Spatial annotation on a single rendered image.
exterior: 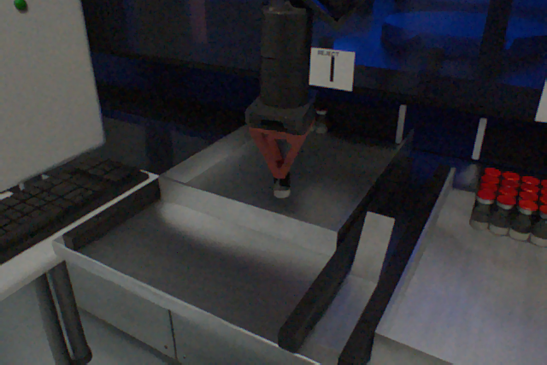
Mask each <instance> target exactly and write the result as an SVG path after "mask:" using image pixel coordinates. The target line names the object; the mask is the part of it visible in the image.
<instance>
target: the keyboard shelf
mask: <svg viewBox="0 0 547 365"><path fill-rule="evenodd" d="M140 171H142V172H145V171H143V170H140ZM145 173H147V174H149V176H150V178H149V179H148V180H146V181H145V182H143V183H141V184H139V185H137V186H135V187H133V188H132V189H131V190H128V191H126V192H124V193H122V194H121V195H119V196H118V197H116V198H114V199H112V200H110V201H109V202H107V203H105V204H104V205H102V206H100V207H99V209H96V210H94V211H93V212H91V213H90V214H88V215H86V216H84V217H82V218H81V219H79V220H77V221H76V222H74V223H72V224H71V225H69V226H67V227H65V228H63V229H62V230H60V231H59V232H57V233H55V234H53V235H51V236H49V237H48V238H46V239H44V240H43V241H41V242H39V243H38V244H35V245H34V246H33V247H31V248H29V249H27V250H25V251H23V252H21V253H20V254H19V255H17V256H15V257H13V258H11V259H10V260H8V261H6V262H5V263H3V264H1V265H0V301H1V300H3V299H4V298H6V297H7V296H9V295H10V294H12V293H13V292H15V291H17V290H19V289H20V288H22V287H23V286H24V285H26V284H27V283H29V282H31V281H32V280H34V279H36V278H37V277H38V276H39V275H41V274H43V273H45V272H46V271H48V270H49V269H51V268H53V267H54V266H55V265H57V264H58V263H60V262H62V261H63V260H65V259H64V258H62V257H60V256H58V255H56V254H55V253H54V250H53V246H52V243H51V242H52V240H53V239H55V238H57V237H59V236H61V235H62V234H64V233H65V232H67V231H69V230H70V229H72V228H74V227H76V226H78V225H79V224H80V223H82V222H84V221H86V220H88V219H89V218H91V217H92V216H94V215H96V214H97V213H99V212H101V211H102V210H104V209H106V208H107V207H109V205H111V204H112V203H115V202H116V201H118V200H120V199H121V198H123V197H124V196H126V195H129V194H130V193H132V192H134V191H136V190H137V189H138V188H140V187H142V186H144V185H146V184H148V183H149V182H151V181H152V180H154V179H156V178H157V177H158V176H159V175H156V174H152V173H148V172H145ZM12 194H14V193H12V192H10V191H2V192H0V200H1V199H3V198H5V197H10V195H12Z"/></svg>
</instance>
